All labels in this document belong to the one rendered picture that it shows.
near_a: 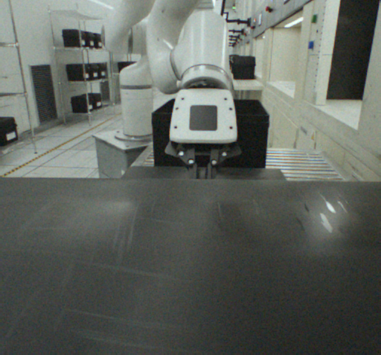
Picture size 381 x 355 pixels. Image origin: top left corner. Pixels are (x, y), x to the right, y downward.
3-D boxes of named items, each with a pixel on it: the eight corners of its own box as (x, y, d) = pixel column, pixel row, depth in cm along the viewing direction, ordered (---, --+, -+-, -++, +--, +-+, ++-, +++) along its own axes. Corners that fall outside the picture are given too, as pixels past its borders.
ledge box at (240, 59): (231, 77, 392) (232, 56, 384) (254, 77, 388) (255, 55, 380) (231, 79, 364) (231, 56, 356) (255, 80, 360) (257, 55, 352)
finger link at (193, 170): (177, 147, 46) (174, 190, 43) (199, 148, 46) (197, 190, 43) (178, 158, 49) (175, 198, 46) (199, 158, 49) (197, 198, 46)
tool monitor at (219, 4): (212, 28, 428) (212, -1, 417) (249, 28, 423) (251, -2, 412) (210, 26, 389) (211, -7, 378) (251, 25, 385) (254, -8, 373)
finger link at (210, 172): (206, 148, 46) (205, 190, 43) (228, 148, 46) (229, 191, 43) (206, 158, 49) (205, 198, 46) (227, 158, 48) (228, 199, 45)
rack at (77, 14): (93, 112, 620) (82, 14, 564) (116, 112, 616) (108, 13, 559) (62, 125, 505) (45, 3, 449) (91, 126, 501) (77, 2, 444)
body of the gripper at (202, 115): (172, 77, 49) (167, 137, 44) (237, 77, 49) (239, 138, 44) (175, 105, 56) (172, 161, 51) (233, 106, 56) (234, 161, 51)
